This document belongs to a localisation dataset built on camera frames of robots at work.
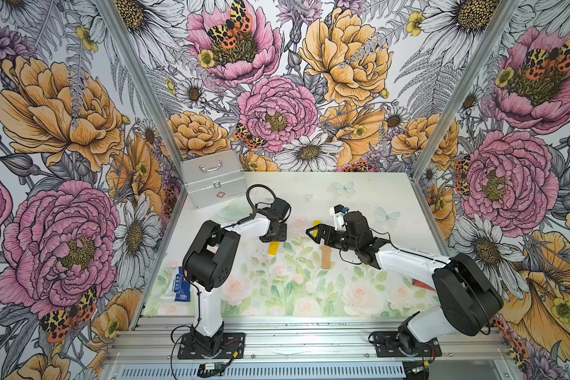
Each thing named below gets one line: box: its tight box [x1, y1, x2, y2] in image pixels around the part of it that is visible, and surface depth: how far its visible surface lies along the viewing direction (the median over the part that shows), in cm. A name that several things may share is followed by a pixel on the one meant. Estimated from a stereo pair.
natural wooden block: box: [320, 245, 332, 270], surface depth 96 cm
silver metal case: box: [179, 149, 247, 209], surface depth 106 cm
